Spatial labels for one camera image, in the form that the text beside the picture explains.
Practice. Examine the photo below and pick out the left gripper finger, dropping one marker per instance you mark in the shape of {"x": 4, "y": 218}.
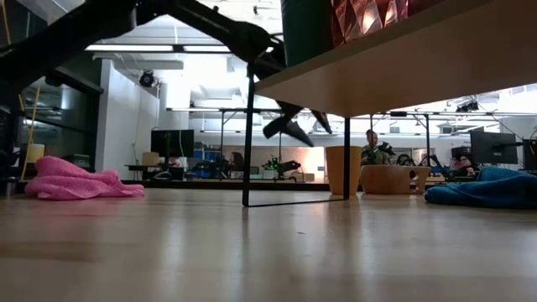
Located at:
{"x": 321, "y": 121}
{"x": 301, "y": 132}

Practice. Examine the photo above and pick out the yellow cup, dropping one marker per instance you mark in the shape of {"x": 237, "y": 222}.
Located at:
{"x": 335, "y": 170}

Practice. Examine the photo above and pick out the dark green cup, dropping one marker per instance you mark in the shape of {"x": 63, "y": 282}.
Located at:
{"x": 308, "y": 29}

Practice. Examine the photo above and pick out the wooden bowl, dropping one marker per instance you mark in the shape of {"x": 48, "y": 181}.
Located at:
{"x": 390, "y": 180}

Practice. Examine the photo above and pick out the orange faceted tumbler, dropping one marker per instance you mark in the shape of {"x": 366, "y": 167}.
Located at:
{"x": 369, "y": 17}

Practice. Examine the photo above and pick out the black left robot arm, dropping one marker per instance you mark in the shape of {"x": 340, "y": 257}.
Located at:
{"x": 63, "y": 38}

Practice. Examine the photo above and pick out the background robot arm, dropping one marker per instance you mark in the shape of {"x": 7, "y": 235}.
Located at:
{"x": 285, "y": 167}

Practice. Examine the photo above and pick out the wooden shelf with black legs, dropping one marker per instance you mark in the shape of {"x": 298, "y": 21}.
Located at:
{"x": 398, "y": 71}

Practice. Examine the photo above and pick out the person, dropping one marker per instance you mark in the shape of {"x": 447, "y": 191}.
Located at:
{"x": 465, "y": 165}
{"x": 237, "y": 161}
{"x": 370, "y": 144}

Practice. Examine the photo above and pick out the ceiling strip light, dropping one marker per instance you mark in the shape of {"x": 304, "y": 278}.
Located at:
{"x": 130, "y": 48}
{"x": 205, "y": 49}

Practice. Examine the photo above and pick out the black computer monitor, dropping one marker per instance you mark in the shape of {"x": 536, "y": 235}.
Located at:
{"x": 493, "y": 147}
{"x": 530, "y": 155}
{"x": 172, "y": 142}

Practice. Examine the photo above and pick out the cardboard box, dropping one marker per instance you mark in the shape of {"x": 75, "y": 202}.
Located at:
{"x": 150, "y": 159}

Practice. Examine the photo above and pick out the blue towel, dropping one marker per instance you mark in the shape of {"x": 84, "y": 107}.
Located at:
{"x": 491, "y": 191}

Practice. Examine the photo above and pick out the pink towel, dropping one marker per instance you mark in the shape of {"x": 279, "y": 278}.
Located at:
{"x": 67, "y": 180}

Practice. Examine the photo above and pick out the cream cylindrical container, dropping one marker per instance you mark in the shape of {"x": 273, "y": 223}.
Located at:
{"x": 35, "y": 153}

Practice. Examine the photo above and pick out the black metal table frame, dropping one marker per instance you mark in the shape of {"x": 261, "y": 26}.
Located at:
{"x": 201, "y": 184}

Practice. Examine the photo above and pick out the black dome camera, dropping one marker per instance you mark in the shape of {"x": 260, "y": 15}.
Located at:
{"x": 147, "y": 79}

